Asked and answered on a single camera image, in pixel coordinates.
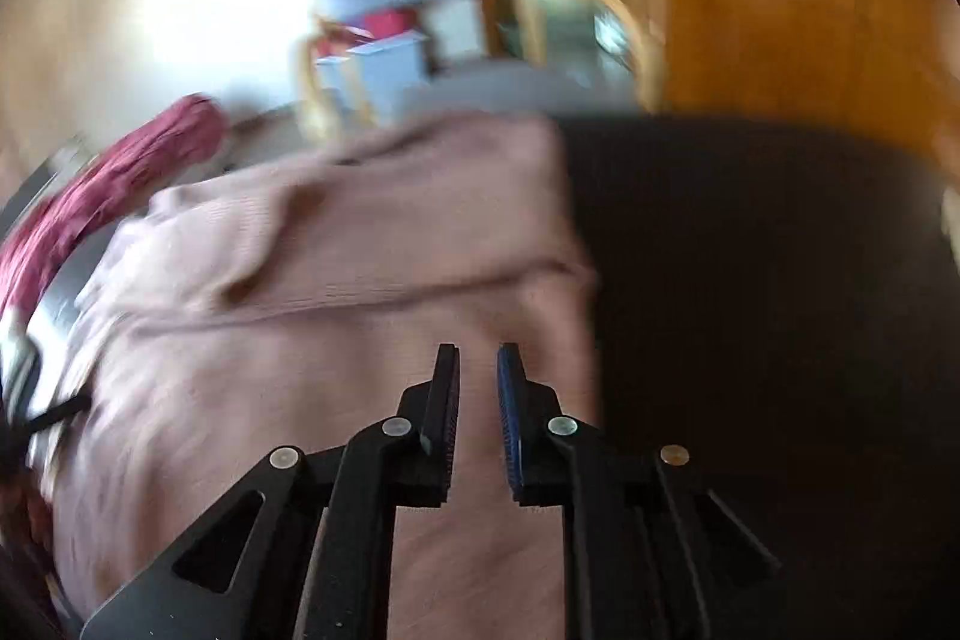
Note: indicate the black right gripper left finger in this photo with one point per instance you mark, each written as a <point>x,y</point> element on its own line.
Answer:
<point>301,546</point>

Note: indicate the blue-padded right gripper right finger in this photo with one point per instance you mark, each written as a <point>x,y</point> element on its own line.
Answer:
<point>650,549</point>

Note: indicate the pink knitted sweater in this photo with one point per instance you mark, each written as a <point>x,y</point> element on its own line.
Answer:
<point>291,304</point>

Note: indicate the red patterned sofa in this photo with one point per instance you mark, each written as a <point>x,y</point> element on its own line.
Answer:
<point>188,133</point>

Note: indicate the light blue storage box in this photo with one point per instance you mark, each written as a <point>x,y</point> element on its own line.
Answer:
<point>368,82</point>

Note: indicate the red storage bag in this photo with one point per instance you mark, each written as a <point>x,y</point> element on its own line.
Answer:
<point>385,24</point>

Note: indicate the wooden chair with grey cushions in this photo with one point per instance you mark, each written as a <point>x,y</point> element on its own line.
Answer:
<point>573,57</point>

